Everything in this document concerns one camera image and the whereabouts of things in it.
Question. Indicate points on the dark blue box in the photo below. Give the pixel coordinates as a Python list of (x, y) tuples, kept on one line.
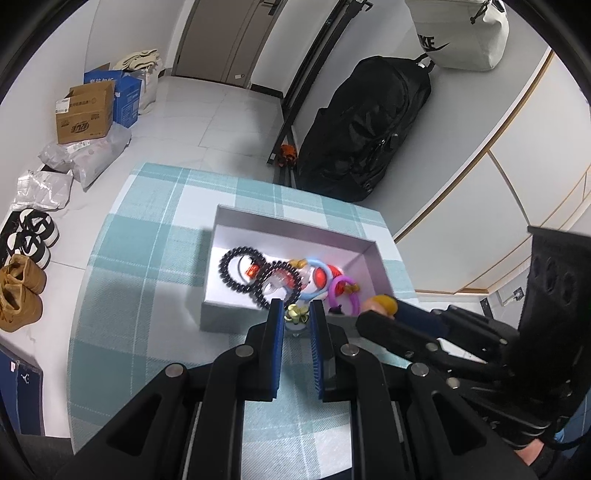
[(18, 401)]

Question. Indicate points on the blue cardboard box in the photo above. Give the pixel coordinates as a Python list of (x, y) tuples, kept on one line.
[(127, 99)]

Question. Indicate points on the crumpled clear plastic bag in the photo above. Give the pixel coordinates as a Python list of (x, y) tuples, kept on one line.
[(46, 189)]

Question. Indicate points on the black metal rack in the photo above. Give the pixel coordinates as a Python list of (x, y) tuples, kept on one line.
[(318, 60)]

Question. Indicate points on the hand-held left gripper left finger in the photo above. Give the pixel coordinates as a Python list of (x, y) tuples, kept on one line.
[(275, 350)]

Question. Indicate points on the teal checked tablecloth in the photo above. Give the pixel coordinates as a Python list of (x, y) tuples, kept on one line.
[(152, 277)]

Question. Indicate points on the small orange toy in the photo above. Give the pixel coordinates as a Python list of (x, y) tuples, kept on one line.
[(288, 154)]

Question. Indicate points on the white plastic bag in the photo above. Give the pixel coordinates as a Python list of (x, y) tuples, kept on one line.
[(148, 90)]

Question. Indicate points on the blue bangle with yellow caps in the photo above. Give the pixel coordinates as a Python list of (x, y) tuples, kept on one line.
[(310, 294)]

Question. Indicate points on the white cabinet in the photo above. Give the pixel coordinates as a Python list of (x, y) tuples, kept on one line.
[(531, 161)]

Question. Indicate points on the grey door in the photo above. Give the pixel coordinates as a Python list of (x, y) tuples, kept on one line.
[(207, 37)]

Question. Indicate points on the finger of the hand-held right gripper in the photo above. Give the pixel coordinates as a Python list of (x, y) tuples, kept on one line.
[(420, 318), (392, 332)]

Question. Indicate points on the black backpack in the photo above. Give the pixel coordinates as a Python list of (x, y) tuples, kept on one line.
[(364, 134)]

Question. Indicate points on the wall socket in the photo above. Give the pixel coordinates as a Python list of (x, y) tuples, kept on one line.
[(516, 294)]

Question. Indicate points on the person's right forearm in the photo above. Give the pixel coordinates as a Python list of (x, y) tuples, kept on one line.
[(531, 454)]

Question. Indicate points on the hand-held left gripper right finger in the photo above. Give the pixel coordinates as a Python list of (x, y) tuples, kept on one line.
[(317, 350)]

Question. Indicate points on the brown cardboard box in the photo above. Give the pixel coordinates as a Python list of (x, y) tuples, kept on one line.
[(85, 122)]

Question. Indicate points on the white round badge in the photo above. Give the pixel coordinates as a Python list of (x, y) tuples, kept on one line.
[(308, 278)]

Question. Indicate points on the small red charm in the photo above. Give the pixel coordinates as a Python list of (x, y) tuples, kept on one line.
[(251, 270)]

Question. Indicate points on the brown boot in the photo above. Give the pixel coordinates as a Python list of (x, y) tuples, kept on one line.
[(18, 307), (27, 274)]

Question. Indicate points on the grey plastic parcel bags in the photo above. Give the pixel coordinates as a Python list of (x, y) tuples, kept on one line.
[(97, 159)]

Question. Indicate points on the red round badge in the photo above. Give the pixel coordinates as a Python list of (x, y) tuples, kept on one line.
[(323, 277)]

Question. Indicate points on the yellow orange trinket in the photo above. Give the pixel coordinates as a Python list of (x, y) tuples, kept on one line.
[(381, 304)]

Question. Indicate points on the black white sneaker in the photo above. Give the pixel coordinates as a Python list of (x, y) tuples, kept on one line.
[(25, 249), (37, 226)]

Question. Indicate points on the grey jewelry box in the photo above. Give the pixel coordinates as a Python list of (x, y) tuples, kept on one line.
[(231, 300)]

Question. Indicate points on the beige canvas bag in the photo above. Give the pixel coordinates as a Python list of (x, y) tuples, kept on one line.
[(138, 60)]

